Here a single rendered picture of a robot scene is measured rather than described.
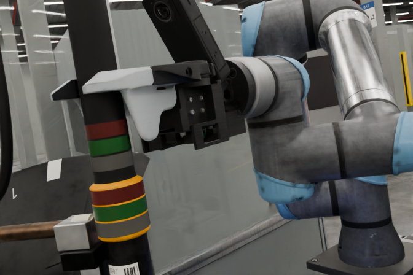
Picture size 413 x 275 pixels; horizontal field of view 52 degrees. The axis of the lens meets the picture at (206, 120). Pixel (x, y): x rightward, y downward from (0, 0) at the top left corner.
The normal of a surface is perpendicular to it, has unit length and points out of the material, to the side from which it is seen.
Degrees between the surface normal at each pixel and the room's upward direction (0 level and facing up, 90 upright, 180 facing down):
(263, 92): 105
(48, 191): 43
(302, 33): 117
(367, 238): 72
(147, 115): 90
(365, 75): 34
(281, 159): 90
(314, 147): 67
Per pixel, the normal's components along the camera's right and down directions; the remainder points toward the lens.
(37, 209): -0.22, -0.66
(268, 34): -0.19, 0.36
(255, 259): 0.67, -0.07
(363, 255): -0.56, -0.18
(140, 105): 0.84, -0.11
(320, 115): 0.44, -0.02
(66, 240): -0.22, 0.09
